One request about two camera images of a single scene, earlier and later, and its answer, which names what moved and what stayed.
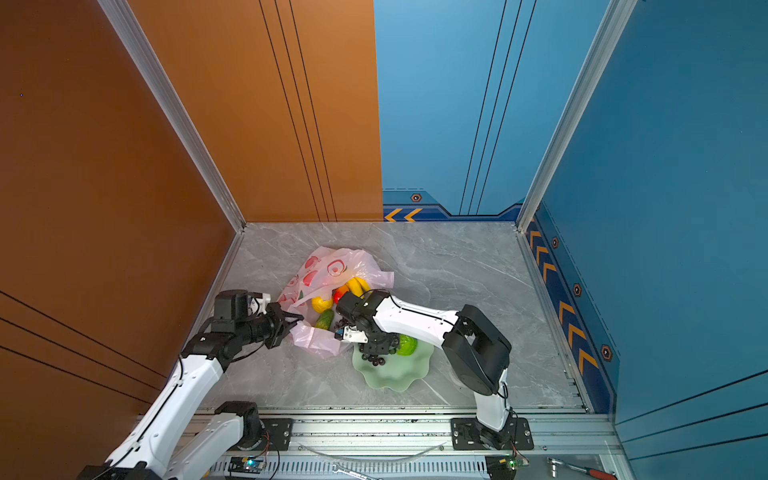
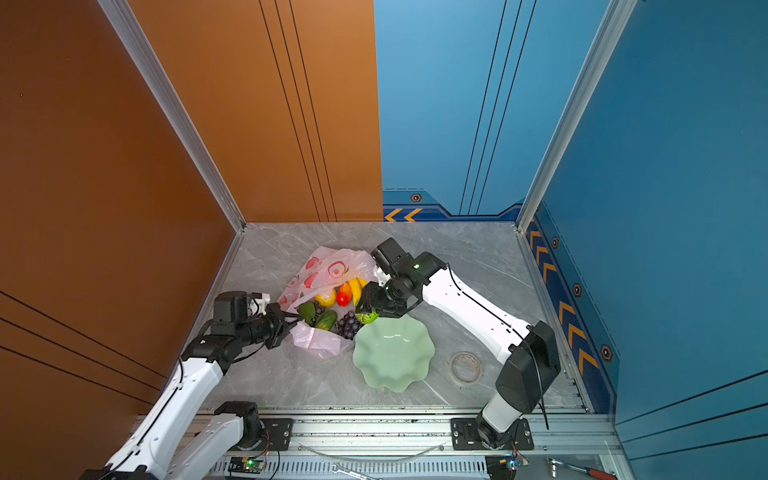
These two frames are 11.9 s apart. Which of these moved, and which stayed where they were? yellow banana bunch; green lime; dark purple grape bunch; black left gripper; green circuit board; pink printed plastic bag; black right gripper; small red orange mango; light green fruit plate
Moved: dark purple grape bunch; green lime; black right gripper
Stayed: green circuit board; small red orange mango; black left gripper; yellow banana bunch; light green fruit plate; pink printed plastic bag
